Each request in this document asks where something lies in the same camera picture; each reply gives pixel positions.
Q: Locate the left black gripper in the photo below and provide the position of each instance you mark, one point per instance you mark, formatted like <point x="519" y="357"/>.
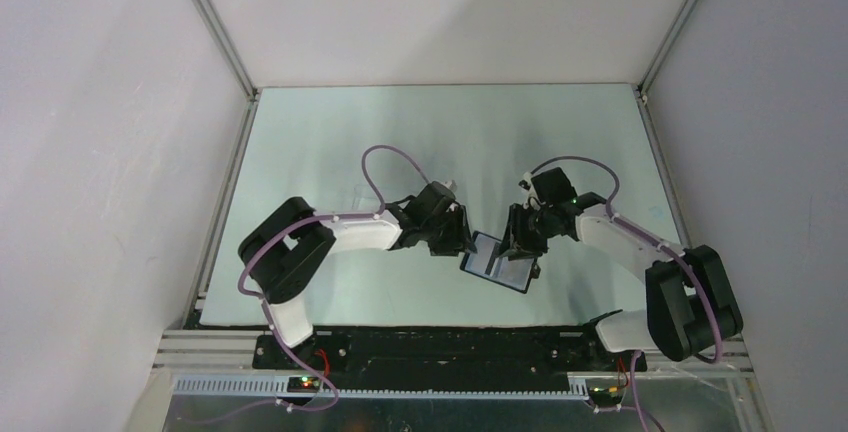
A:
<point x="458" y="239"/>

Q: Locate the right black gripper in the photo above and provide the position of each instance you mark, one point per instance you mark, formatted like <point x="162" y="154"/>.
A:
<point x="516" y="236"/>

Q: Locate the clear plastic card tray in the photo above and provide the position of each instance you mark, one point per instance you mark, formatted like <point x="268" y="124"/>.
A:
<point x="367" y="199"/>

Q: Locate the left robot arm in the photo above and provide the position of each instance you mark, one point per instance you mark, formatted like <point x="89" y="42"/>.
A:
<point x="283" y="254"/>

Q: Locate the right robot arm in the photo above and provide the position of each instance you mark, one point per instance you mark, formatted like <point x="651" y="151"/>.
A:
<point x="690" y="308"/>

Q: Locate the right controller board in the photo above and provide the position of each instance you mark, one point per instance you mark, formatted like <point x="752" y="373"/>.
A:
<point x="605" y="399"/>

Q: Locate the controller board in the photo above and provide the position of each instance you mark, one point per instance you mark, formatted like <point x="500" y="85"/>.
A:
<point x="605" y="399"/>
<point x="303" y="385"/>

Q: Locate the left controller board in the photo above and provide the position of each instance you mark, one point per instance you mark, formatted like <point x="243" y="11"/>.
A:
<point x="303" y="385"/>

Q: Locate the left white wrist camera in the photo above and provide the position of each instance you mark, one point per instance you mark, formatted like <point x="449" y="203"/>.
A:
<point x="451" y="185"/>

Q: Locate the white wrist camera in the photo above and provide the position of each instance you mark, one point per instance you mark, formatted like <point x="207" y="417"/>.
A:
<point x="530" y="196"/>
<point x="451" y="185"/>

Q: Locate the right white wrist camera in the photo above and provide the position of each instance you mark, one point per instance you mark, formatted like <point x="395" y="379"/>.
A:
<point x="530" y="196"/>

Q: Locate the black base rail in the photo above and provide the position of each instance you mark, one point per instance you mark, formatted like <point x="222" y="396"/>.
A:
<point x="457" y="359"/>

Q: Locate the right aluminium frame post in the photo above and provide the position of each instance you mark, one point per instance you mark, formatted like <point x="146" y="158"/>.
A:
<point x="676" y="28"/>

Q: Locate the aluminium frame post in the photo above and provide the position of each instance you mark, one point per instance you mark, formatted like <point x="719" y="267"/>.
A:
<point x="221" y="37"/>
<point x="676" y="28"/>

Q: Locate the left aluminium frame post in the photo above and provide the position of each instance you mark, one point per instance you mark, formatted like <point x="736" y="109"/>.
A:
<point x="221" y="37"/>

